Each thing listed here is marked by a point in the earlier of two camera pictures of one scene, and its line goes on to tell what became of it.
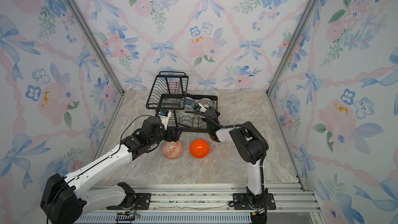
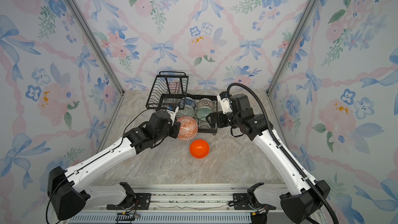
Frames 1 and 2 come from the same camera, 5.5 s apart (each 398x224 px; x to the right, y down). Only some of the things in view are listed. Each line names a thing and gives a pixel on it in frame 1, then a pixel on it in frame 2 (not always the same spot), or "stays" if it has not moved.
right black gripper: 210,113 to 218,120
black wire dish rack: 167,92 stays
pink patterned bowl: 172,150 to 188,128
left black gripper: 173,133 stays
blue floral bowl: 187,101 stays
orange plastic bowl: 199,149 stays
